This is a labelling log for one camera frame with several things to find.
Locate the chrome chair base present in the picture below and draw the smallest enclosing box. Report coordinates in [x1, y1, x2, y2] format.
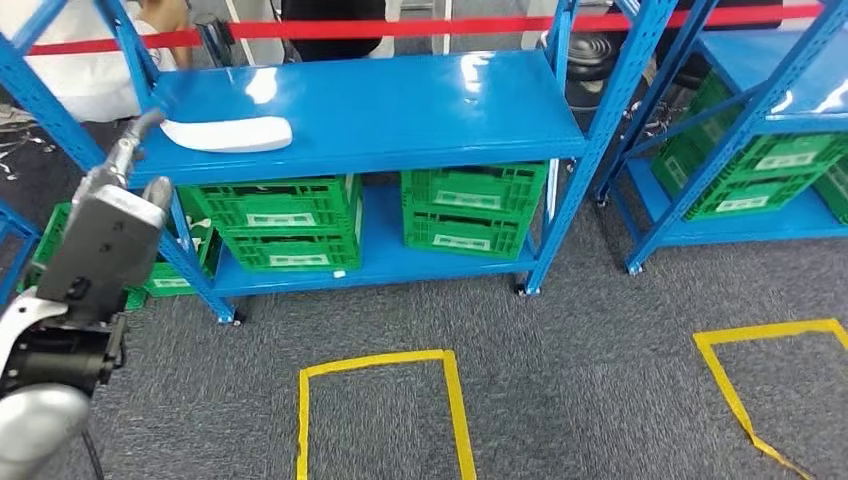
[625, 92, 672, 137]
[0, 119, 58, 181]

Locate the blue metal shelf rack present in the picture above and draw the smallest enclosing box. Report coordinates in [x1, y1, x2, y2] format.
[592, 0, 848, 276]
[0, 0, 680, 326]
[0, 198, 44, 306]

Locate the person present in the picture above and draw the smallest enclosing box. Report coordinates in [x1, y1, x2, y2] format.
[281, 0, 389, 62]
[0, 0, 193, 124]
[652, 0, 790, 91]

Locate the yellow tape rectangle outline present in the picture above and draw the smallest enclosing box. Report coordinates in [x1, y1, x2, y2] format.
[296, 349, 478, 480]

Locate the chrome stanchion post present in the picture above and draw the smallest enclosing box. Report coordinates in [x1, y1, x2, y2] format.
[195, 14, 234, 68]

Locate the white curved plastic part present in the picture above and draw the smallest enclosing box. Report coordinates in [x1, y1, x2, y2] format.
[160, 115, 293, 154]

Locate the red barrier tape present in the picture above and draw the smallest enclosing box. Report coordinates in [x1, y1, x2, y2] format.
[26, 3, 823, 58]

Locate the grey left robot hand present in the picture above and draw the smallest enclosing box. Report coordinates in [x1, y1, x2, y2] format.
[36, 107, 176, 327]

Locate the black stanchion base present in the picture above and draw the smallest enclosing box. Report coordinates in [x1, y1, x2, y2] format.
[566, 31, 621, 84]

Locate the yellow tape outline cut corner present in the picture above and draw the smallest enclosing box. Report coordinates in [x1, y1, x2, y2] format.
[692, 318, 848, 480]

